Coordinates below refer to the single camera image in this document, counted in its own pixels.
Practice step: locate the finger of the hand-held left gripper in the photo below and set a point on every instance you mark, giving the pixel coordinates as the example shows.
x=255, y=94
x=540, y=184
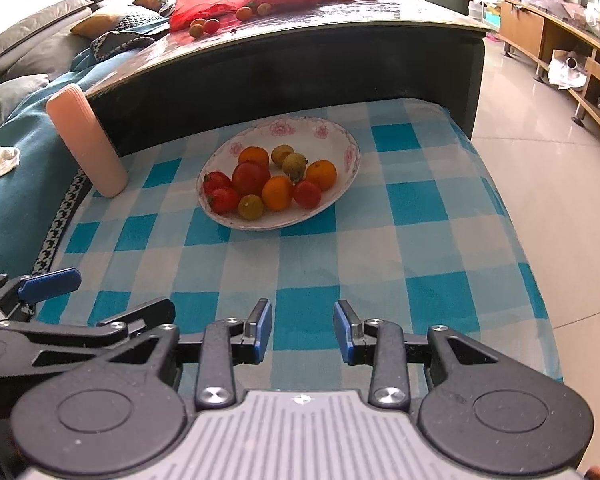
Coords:
x=80, y=332
x=50, y=280

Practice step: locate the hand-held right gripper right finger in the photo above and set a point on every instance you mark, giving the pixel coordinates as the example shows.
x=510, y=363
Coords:
x=341, y=332

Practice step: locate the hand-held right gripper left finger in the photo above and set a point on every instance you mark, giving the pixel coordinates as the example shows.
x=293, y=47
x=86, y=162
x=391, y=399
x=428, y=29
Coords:
x=264, y=330

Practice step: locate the orange mandarin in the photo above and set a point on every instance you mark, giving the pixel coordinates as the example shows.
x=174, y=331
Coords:
x=254, y=154
x=277, y=193
x=321, y=175

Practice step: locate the large red tomato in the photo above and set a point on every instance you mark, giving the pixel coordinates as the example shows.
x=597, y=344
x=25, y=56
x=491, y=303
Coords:
x=250, y=179

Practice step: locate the white floral bowl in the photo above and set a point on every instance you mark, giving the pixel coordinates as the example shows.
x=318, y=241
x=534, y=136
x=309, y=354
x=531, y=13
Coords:
x=305, y=140

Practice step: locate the group of spare small fruits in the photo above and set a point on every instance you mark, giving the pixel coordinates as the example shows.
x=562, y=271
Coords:
x=211, y=25

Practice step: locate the teal blanket houndstooth edge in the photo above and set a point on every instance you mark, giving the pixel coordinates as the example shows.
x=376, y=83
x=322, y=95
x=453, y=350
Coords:
x=20, y=185

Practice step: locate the blue checkered tablecloth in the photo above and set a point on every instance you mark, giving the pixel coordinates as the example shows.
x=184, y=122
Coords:
x=430, y=240

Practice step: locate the white crumpled cloth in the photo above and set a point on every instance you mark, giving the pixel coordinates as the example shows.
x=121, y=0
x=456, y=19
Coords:
x=2, y=160

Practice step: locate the pink ribbed cylinder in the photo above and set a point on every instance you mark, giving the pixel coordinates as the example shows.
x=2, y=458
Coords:
x=87, y=145

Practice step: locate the grey sofa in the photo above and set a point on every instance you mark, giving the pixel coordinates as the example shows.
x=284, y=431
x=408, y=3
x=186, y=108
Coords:
x=25, y=35

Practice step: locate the patterned blue cushion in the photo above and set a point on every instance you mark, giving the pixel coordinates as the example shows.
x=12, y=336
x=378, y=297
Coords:
x=120, y=42

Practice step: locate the dark glass-top table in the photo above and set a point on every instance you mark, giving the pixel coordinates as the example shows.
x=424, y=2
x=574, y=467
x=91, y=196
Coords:
x=280, y=75

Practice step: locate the tan cushion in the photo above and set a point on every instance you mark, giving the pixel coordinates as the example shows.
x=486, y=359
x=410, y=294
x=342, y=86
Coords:
x=97, y=24

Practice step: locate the white crumpled bag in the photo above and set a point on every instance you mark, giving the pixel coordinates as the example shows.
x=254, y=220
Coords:
x=567, y=75

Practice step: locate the white plastic drawer unit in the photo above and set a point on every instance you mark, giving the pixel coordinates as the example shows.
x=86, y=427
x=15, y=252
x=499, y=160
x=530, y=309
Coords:
x=480, y=10

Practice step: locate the wooden television cabinet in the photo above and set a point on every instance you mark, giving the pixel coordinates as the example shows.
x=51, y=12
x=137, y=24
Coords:
x=522, y=27

